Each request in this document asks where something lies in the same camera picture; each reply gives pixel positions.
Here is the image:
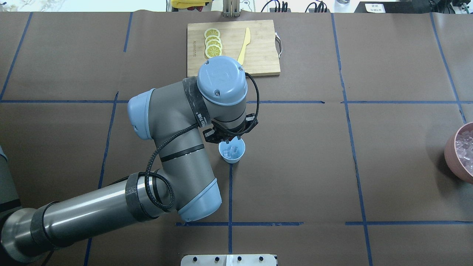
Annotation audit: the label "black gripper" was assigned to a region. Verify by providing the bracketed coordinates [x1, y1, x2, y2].
[203, 113, 258, 144]

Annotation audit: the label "clear ice cube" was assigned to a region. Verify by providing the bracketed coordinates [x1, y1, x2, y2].
[223, 146, 239, 159]

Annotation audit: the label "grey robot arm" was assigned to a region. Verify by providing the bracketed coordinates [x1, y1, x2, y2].
[1, 56, 258, 266]

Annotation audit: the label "light blue cup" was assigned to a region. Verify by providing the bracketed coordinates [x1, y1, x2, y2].
[218, 137, 246, 164]

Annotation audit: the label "pile of clear ice cubes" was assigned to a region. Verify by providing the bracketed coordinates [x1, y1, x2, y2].
[455, 131, 473, 175]

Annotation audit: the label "bamboo cutting board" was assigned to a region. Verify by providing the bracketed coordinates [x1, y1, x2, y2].
[187, 20, 280, 77]

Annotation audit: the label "lemon slices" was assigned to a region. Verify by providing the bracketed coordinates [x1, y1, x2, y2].
[204, 28, 223, 59]

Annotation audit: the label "yellow plastic knife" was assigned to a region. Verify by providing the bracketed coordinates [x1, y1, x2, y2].
[237, 27, 251, 65]

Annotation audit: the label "white power strip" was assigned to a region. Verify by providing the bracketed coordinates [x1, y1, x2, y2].
[239, 0, 256, 12]

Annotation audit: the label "yellow cloth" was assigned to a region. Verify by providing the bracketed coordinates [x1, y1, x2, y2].
[171, 0, 212, 9]

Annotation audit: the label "pink bowl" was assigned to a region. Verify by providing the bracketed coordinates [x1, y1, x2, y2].
[444, 122, 473, 184]

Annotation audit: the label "crumpled clear plastic bag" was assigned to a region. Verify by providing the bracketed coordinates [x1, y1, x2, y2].
[0, 0, 65, 12]

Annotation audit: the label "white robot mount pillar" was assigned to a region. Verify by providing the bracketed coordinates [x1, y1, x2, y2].
[180, 254, 278, 266]

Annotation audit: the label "aluminium frame post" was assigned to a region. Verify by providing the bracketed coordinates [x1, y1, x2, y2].
[222, 0, 241, 17]

